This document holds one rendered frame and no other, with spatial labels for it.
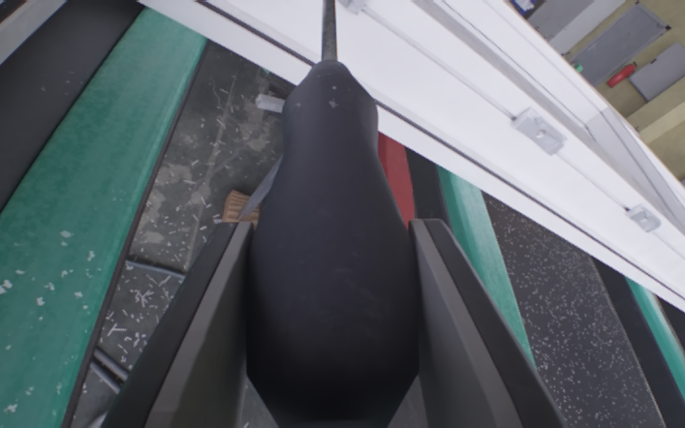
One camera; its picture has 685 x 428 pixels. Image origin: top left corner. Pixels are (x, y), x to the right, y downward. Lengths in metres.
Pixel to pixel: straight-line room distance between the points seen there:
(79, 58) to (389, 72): 0.17
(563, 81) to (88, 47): 0.79
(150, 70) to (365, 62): 0.13
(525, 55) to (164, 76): 0.69
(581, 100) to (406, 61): 0.69
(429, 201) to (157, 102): 0.20
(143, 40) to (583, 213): 0.38
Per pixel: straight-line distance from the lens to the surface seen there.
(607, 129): 0.94
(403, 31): 0.25
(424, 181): 0.31
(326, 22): 0.17
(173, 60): 0.21
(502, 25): 0.76
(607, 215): 0.45
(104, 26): 0.23
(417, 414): 0.57
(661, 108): 7.66
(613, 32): 9.63
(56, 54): 0.21
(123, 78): 0.19
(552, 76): 0.86
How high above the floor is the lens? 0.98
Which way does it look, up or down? 39 degrees down
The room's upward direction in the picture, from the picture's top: 47 degrees clockwise
